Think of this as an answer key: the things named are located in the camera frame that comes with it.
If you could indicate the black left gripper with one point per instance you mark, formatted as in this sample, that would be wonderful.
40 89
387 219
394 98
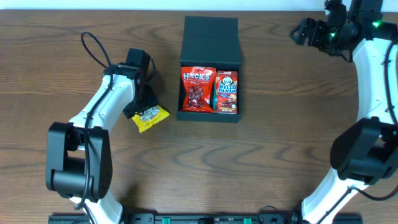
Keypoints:
153 101

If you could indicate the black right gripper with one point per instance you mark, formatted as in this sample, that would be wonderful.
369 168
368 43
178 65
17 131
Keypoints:
317 27

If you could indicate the yellow Hacks candy bag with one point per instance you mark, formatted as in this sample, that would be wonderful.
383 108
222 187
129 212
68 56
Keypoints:
150 117

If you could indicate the red Hacks candy bag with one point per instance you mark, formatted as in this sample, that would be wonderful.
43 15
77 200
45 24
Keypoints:
198 82

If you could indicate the red Hello Panda box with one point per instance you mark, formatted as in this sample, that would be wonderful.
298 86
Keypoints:
226 86

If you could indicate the dark green box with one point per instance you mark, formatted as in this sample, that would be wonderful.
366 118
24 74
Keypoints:
210 42

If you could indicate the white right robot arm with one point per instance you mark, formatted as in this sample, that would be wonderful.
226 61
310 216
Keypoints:
366 152

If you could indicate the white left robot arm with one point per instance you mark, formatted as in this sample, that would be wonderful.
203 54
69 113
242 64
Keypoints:
79 164

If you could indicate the teal Chunkies cookie box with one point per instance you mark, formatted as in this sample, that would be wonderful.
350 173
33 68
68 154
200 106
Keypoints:
214 100

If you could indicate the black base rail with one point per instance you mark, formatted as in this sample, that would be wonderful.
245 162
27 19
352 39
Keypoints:
149 218

